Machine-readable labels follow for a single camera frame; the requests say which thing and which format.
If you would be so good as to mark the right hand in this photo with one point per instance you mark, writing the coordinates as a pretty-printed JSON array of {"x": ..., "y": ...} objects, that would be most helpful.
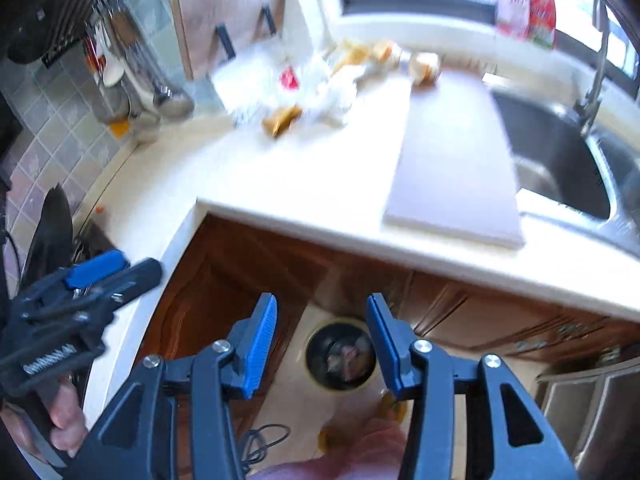
[{"x": 376, "y": 453}]

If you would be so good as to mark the yellow sandwich cracker bag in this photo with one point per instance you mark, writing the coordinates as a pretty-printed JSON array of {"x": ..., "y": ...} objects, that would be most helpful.
[{"x": 280, "y": 120}]

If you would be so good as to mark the brown cardboard sheet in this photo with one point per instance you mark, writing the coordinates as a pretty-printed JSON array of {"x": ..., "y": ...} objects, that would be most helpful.
[{"x": 455, "y": 173}]

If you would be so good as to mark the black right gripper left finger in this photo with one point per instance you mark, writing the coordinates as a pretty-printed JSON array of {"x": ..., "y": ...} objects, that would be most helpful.
[{"x": 136, "y": 435}]

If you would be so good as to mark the crumpled white paper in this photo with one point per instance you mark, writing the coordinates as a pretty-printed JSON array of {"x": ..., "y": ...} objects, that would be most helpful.
[{"x": 330, "y": 100}]

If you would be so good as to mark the black stove top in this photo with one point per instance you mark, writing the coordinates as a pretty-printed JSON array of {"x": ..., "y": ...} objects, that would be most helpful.
[{"x": 54, "y": 245}]

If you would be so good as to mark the chrome kitchen faucet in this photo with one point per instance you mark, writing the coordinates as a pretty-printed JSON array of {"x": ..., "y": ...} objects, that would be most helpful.
[{"x": 586, "y": 108}]

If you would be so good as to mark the hanging metal ladle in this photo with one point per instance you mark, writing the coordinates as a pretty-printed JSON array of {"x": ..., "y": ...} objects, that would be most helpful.
[{"x": 158, "y": 95}]

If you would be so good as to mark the stainless steel sink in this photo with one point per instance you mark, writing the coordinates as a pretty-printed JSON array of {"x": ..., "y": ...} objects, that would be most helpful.
[{"x": 584, "y": 182}]

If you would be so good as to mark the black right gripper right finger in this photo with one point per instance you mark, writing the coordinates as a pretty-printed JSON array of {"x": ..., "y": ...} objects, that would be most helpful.
[{"x": 507, "y": 436}]

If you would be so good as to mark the round black trash bin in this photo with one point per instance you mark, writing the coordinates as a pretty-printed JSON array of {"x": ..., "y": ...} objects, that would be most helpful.
[{"x": 339, "y": 355}]

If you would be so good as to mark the wooden cutting board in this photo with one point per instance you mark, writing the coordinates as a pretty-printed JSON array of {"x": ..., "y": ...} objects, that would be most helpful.
[{"x": 210, "y": 32}]

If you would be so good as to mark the red spray bottle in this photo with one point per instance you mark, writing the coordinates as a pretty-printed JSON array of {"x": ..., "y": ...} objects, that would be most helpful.
[{"x": 542, "y": 22}]

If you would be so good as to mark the clear plastic clamshell tray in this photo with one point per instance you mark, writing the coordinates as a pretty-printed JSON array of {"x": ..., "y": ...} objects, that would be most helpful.
[{"x": 249, "y": 88}]

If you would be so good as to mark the pink soap refill pouch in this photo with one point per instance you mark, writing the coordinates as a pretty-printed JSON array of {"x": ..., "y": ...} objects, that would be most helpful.
[{"x": 512, "y": 17}]

